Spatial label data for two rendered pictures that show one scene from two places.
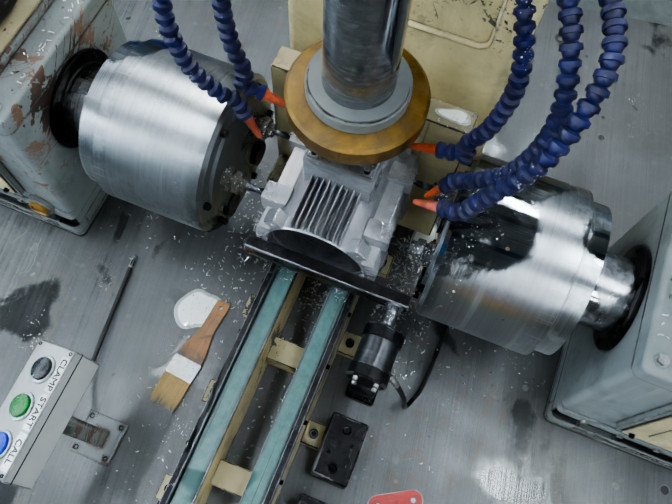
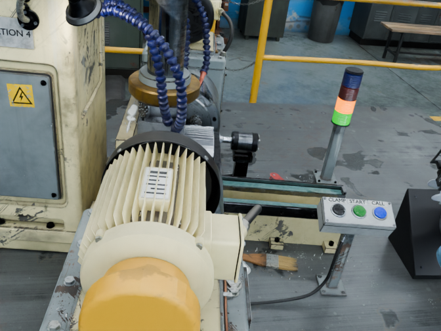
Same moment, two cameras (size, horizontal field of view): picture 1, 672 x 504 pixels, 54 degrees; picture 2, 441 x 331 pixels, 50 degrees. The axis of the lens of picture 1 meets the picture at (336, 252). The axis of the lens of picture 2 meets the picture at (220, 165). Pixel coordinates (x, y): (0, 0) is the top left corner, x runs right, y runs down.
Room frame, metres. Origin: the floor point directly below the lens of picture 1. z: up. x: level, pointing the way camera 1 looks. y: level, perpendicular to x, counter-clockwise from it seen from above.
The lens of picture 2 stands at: (0.75, 1.09, 1.70)
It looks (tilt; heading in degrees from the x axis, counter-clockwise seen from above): 32 degrees down; 248
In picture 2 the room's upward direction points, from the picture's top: 7 degrees clockwise
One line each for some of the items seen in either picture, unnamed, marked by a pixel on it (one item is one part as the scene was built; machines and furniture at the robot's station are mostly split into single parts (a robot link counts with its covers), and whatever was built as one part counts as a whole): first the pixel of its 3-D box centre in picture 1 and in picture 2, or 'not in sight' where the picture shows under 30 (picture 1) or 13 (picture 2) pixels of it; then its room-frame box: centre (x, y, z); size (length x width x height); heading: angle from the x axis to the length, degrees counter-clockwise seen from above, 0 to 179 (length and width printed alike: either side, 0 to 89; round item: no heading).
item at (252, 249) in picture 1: (326, 274); (217, 157); (0.33, 0.01, 1.01); 0.26 x 0.04 x 0.03; 73
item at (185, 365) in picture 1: (193, 353); (261, 259); (0.25, 0.23, 0.80); 0.21 x 0.05 x 0.01; 157
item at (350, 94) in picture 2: not in sight; (348, 91); (-0.15, -0.13, 1.14); 0.06 x 0.06 x 0.04
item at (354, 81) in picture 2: not in sight; (352, 78); (-0.15, -0.13, 1.19); 0.06 x 0.06 x 0.04
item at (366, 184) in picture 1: (352, 147); (162, 127); (0.49, -0.01, 1.11); 0.12 x 0.11 x 0.07; 163
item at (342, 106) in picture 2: not in sight; (345, 104); (-0.15, -0.13, 1.10); 0.06 x 0.06 x 0.04
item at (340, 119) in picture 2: not in sight; (342, 116); (-0.15, -0.13, 1.05); 0.06 x 0.06 x 0.04
